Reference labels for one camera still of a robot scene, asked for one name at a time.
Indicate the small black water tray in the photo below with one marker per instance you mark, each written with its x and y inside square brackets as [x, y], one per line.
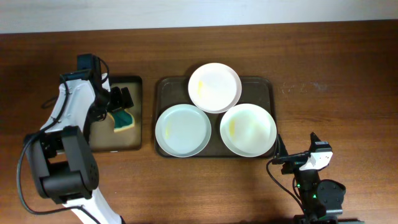
[103, 138]

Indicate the green yellow sponge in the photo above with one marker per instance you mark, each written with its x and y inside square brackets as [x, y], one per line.
[122, 119]

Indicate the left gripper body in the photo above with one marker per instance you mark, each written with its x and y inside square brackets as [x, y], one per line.
[102, 106]

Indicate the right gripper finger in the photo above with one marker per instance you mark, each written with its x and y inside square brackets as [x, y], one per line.
[280, 149]
[314, 138]

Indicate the light green plate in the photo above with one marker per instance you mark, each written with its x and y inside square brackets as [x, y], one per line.
[248, 130]

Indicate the pinkish white plate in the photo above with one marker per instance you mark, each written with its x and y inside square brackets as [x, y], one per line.
[214, 87]

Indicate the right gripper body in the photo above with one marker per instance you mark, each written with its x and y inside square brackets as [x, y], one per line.
[290, 168]

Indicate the large brown serving tray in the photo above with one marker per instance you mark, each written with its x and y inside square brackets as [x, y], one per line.
[174, 90]

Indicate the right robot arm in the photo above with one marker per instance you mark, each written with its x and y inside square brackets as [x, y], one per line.
[320, 200]

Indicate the light blue plate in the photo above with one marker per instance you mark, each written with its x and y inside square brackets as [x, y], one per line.
[183, 130]

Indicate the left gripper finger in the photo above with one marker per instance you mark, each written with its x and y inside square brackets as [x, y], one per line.
[126, 97]
[116, 100]

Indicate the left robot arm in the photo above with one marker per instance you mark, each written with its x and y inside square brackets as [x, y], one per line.
[61, 162]

